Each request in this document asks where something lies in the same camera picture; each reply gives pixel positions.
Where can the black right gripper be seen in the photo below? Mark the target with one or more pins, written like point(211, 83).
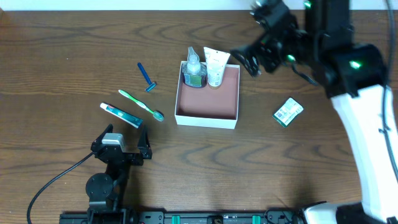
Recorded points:
point(265, 58)

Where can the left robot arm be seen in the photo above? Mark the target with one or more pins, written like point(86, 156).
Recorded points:
point(106, 190)

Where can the white box with brown interior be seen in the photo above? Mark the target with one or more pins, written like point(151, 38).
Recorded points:
point(207, 107)

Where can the green toothbrush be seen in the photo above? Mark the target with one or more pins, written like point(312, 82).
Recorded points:
point(156, 114)

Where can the teal toothpaste tube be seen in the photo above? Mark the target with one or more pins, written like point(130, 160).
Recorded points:
point(130, 119)

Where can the white lotion tube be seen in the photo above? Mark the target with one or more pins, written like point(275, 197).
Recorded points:
point(216, 61)

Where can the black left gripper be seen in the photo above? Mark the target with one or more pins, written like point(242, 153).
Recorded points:
point(125, 156)

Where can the clear soap pump bottle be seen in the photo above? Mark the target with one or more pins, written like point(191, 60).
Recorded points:
point(194, 72)

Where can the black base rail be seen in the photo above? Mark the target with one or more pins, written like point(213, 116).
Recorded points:
point(273, 216)

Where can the green white soap packet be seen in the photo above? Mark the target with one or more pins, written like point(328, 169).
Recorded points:
point(287, 112)

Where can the blue disposable razor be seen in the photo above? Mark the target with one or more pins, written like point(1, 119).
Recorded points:
point(151, 84)

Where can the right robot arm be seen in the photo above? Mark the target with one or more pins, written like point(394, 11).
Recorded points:
point(356, 80)

